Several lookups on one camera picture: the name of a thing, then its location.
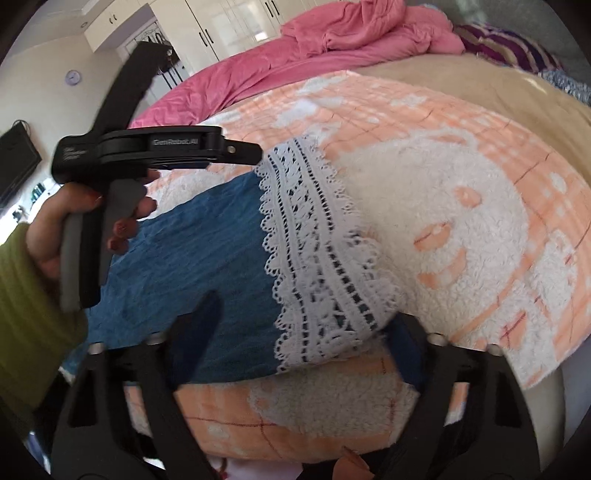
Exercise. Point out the white wardrobe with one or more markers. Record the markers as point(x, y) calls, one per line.
point(207, 27)

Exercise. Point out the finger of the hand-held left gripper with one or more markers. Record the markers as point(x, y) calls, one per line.
point(134, 78)
point(242, 152)

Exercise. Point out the purple wall clock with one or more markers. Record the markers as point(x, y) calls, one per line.
point(73, 77)

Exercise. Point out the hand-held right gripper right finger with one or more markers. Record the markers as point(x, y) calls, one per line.
point(408, 353)

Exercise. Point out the person's left hand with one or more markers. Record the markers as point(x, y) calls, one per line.
point(48, 230)

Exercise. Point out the blue denim pants lace trim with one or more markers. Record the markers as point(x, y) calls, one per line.
point(184, 258)

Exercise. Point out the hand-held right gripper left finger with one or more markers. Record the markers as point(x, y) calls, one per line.
point(205, 323)

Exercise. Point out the black television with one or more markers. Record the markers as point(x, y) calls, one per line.
point(18, 161)

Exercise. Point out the beige bed sheet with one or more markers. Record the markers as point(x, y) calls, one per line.
point(508, 92)

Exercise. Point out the grey padded headboard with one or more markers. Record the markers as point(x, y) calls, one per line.
point(531, 18)

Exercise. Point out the orange checked fleece blanket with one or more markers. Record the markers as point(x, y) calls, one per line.
point(461, 184)

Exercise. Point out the person's left forearm green sleeve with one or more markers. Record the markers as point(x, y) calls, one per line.
point(27, 314)

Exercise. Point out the purple striped pillow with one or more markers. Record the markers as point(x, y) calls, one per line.
point(508, 48)

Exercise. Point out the blue floral cloth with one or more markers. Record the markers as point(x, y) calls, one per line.
point(568, 83)

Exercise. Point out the pink duvet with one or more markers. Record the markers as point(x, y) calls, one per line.
point(258, 74)

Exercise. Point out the person's right hand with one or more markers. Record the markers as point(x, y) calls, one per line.
point(356, 461)

